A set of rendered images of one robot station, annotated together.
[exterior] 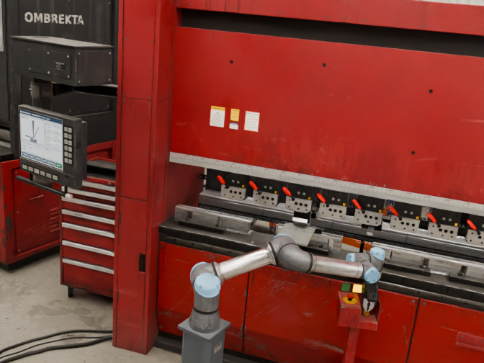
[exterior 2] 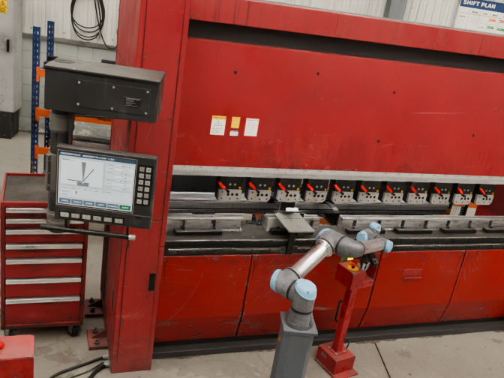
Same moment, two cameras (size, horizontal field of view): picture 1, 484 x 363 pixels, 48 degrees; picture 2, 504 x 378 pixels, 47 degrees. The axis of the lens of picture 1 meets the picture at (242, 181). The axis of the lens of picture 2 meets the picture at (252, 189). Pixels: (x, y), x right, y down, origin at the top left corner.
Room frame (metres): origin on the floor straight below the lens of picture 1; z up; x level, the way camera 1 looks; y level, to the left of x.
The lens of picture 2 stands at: (0.36, 2.00, 2.46)
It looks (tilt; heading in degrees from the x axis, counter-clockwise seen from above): 21 degrees down; 322
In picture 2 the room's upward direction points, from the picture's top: 9 degrees clockwise
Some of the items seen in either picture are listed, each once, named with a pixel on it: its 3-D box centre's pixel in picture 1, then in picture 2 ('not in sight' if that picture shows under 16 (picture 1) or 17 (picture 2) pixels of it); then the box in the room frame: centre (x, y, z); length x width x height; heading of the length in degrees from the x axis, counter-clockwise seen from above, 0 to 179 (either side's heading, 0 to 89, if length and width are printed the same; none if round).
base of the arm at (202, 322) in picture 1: (205, 314); (300, 314); (2.20, 0.11, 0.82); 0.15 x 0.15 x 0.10
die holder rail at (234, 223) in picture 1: (213, 219); (204, 223); (3.16, 0.16, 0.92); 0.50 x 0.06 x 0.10; 74
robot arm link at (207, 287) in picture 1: (207, 291); (303, 294); (2.21, 0.11, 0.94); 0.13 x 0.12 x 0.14; 13
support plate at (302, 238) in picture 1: (295, 234); (294, 222); (2.86, -0.33, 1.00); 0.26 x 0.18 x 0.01; 164
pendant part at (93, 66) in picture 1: (61, 121); (101, 156); (2.85, 0.99, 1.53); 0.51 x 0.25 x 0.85; 58
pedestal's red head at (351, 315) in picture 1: (357, 305); (356, 270); (2.56, -0.67, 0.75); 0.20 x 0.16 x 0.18; 87
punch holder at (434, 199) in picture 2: not in sight; (438, 191); (2.68, -1.50, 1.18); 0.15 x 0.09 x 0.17; 74
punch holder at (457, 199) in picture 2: not in sight; (460, 192); (2.63, -1.69, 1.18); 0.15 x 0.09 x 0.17; 74
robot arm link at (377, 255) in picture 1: (375, 259); (373, 232); (2.53, -0.71, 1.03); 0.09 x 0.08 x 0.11; 103
